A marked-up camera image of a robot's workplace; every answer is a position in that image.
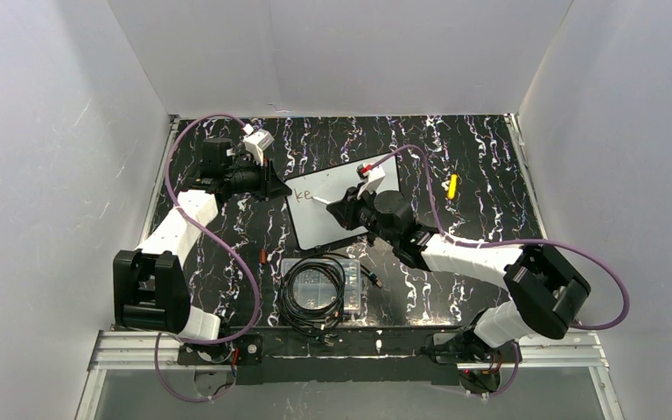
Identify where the red whiteboard marker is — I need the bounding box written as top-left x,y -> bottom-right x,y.
311,196 -> 332,206

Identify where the small white whiteboard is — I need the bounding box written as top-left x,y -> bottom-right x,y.
285,154 -> 384,250

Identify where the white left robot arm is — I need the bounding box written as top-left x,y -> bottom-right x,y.
113,129 -> 291,341

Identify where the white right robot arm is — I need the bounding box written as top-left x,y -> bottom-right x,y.
325,187 -> 591,352

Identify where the clear plastic parts box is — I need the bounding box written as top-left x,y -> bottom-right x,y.
280,256 -> 362,315

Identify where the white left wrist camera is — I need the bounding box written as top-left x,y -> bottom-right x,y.
242,129 -> 274,166

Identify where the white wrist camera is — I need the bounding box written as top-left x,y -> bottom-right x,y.
356,164 -> 386,200
242,129 -> 274,166

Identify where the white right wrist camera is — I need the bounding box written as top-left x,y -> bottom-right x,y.
356,164 -> 386,200

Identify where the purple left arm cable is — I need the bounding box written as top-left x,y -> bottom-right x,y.
155,113 -> 263,404

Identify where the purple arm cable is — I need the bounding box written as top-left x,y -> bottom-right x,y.
361,144 -> 631,332
155,113 -> 263,404

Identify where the coiled black cable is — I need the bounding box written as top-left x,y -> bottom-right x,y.
273,253 -> 383,346

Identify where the aluminium front rail frame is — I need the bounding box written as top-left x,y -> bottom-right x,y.
88,325 -> 609,370

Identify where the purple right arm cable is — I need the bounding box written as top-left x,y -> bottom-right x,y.
361,144 -> 631,332

